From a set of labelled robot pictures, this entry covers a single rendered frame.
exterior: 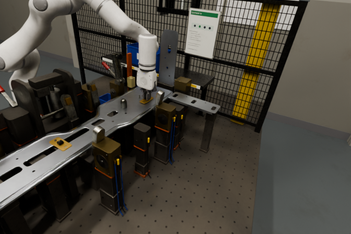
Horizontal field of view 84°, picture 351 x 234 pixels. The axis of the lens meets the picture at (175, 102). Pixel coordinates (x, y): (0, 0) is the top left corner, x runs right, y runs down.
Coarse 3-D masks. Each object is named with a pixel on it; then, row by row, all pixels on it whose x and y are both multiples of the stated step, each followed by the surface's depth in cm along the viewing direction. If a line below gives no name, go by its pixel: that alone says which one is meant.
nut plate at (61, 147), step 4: (52, 140) 74; (56, 140) 74; (60, 140) 73; (52, 144) 72; (56, 144) 72; (60, 144) 72; (64, 144) 72; (68, 144) 73; (60, 148) 70; (64, 148) 70
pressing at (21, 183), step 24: (120, 96) 108; (168, 96) 115; (96, 120) 88; (120, 120) 89; (48, 144) 72; (72, 144) 73; (0, 168) 61; (24, 168) 62; (48, 168) 63; (0, 192) 54; (24, 192) 56
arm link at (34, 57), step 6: (30, 54) 104; (36, 54) 108; (30, 60) 105; (36, 60) 108; (24, 66) 103; (30, 66) 108; (36, 66) 109; (18, 72) 107; (24, 72) 107; (30, 72) 108; (36, 72) 110; (12, 78) 104; (18, 78) 104; (24, 78) 105; (30, 78) 107; (12, 90) 105
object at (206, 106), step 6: (180, 96) 115; (186, 96) 116; (180, 102) 110; (186, 102) 109; (198, 102) 110; (204, 102) 111; (198, 108) 105; (204, 108) 105; (210, 108) 106; (216, 108) 106
